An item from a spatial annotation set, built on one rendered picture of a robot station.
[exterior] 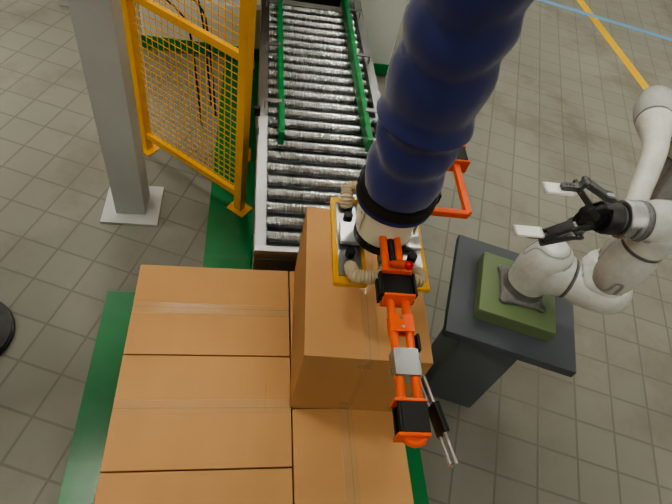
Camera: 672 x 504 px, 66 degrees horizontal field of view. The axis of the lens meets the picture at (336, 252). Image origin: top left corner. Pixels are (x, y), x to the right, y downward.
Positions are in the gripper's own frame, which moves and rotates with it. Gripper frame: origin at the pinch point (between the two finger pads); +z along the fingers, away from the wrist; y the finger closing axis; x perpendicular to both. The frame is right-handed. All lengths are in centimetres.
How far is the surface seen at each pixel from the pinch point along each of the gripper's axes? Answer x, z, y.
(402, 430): -37, 25, 32
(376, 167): 22.0, 29.9, 12.1
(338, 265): 15, 34, 45
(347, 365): -5, 28, 69
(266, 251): 59, 53, 98
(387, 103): 23.6, 31.5, -5.7
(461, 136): 16.9, 14.5, -4.2
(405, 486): -31, 2, 104
